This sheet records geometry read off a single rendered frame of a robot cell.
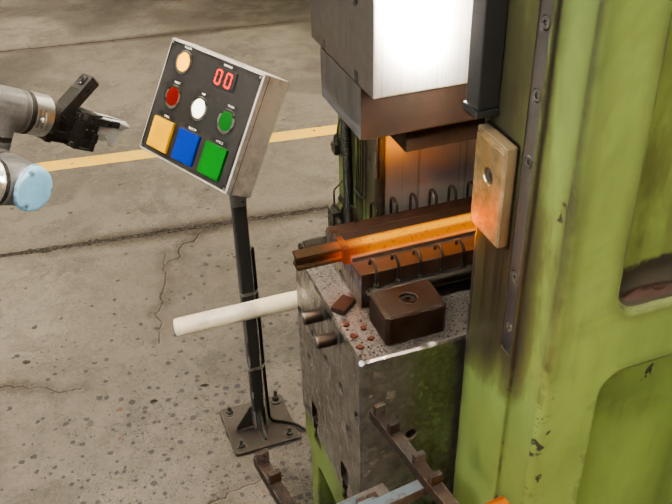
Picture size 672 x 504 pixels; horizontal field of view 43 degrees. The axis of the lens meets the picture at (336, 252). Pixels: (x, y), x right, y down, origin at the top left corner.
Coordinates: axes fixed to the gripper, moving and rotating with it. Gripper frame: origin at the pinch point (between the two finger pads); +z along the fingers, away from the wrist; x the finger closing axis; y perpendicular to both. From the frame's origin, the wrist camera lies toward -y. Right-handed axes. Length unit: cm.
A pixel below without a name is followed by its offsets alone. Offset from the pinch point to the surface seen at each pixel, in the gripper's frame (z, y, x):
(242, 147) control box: 11.5, -5.0, 26.9
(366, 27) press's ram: -20, -35, 76
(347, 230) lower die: 15, 1, 59
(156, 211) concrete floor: 118, 56, -118
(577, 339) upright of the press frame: 0, -3, 118
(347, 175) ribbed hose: 31, -6, 42
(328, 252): 3, 4, 66
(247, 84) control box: 11.0, -18.2, 22.6
